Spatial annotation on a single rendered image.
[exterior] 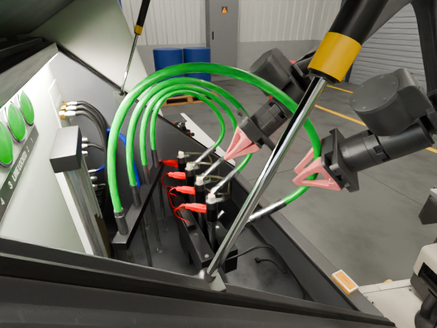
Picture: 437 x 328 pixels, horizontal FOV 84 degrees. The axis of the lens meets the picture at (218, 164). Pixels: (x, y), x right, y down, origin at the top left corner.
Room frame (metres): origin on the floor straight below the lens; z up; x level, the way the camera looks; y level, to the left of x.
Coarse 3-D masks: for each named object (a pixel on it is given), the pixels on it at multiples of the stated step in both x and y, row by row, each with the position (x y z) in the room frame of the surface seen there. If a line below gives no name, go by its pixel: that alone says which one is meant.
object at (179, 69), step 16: (176, 64) 0.37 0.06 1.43; (192, 64) 0.37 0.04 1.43; (208, 64) 0.37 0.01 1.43; (144, 80) 0.37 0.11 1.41; (160, 80) 0.37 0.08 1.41; (256, 80) 0.37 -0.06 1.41; (128, 96) 0.37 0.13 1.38; (288, 96) 0.37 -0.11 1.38; (112, 128) 0.37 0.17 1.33; (112, 144) 0.36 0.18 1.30; (320, 144) 0.37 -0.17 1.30; (112, 160) 0.36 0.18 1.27; (112, 176) 0.36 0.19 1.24; (112, 192) 0.36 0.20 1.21; (304, 192) 0.37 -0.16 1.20
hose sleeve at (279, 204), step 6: (282, 198) 0.38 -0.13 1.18; (270, 204) 0.38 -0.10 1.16; (276, 204) 0.37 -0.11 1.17; (282, 204) 0.37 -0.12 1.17; (258, 210) 0.38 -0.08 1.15; (264, 210) 0.37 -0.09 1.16; (270, 210) 0.37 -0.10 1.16; (276, 210) 0.37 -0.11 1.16; (252, 216) 0.37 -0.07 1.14; (258, 216) 0.37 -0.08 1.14; (264, 216) 0.37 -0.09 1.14; (252, 222) 0.37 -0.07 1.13
